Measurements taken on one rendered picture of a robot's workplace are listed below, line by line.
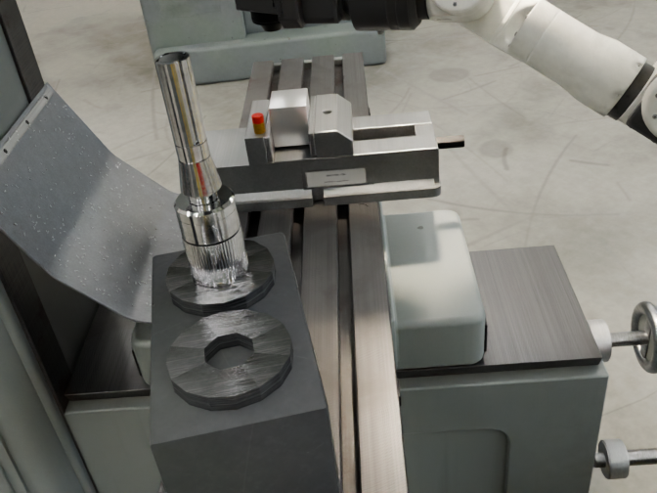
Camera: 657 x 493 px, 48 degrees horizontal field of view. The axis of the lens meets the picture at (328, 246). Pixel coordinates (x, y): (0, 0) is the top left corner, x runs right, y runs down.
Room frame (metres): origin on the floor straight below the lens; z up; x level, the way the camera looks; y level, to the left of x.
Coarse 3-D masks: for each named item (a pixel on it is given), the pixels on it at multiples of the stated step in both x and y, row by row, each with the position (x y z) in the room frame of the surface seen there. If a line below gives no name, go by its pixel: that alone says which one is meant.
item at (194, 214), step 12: (228, 192) 0.49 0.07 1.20; (180, 204) 0.48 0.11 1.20; (192, 204) 0.48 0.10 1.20; (204, 204) 0.48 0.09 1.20; (216, 204) 0.47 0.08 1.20; (228, 204) 0.48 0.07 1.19; (180, 216) 0.47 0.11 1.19; (192, 216) 0.47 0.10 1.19; (204, 216) 0.46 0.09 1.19; (216, 216) 0.47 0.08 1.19
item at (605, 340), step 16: (640, 304) 0.88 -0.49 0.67; (592, 320) 0.87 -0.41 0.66; (640, 320) 0.88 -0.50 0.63; (656, 320) 0.83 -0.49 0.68; (608, 336) 0.84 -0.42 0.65; (624, 336) 0.85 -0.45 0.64; (640, 336) 0.85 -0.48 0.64; (656, 336) 0.81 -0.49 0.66; (608, 352) 0.82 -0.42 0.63; (640, 352) 0.86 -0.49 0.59; (656, 352) 0.80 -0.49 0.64; (656, 368) 0.80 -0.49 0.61
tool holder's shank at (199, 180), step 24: (168, 72) 0.48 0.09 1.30; (192, 72) 0.49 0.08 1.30; (168, 96) 0.48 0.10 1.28; (192, 96) 0.48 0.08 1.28; (168, 120) 0.49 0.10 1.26; (192, 120) 0.48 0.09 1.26; (192, 144) 0.48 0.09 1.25; (192, 168) 0.48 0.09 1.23; (216, 168) 0.49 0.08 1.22; (192, 192) 0.47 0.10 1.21; (216, 192) 0.48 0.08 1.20
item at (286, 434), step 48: (192, 288) 0.47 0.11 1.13; (240, 288) 0.46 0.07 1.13; (288, 288) 0.47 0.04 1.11; (192, 336) 0.41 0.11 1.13; (240, 336) 0.41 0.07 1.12; (288, 336) 0.40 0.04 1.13; (192, 384) 0.36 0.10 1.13; (240, 384) 0.35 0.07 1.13; (288, 384) 0.36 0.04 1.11; (192, 432) 0.33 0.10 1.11; (240, 432) 0.33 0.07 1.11; (288, 432) 0.33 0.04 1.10; (192, 480) 0.33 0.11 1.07; (240, 480) 0.33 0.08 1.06; (288, 480) 0.33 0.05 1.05; (336, 480) 0.34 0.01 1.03
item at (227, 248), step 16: (208, 224) 0.46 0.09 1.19; (224, 224) 0.47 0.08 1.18; (240, 224) 0.49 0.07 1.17; (192, 240) 0.47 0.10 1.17; (208, 240) 0.46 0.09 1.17; (224, 240) 0.47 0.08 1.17; (240, 240) 0.48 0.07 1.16; (192, 256) 0.47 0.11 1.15; (208, 256) 0.46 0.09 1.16; (224, 256) 0.47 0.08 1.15; (240, 256) 0.48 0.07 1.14; (192, 272) 0.48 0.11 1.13; (208, 272) 0.47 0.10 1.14; (224, 272) 0.47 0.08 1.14; (240, 272) 0.47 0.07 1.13
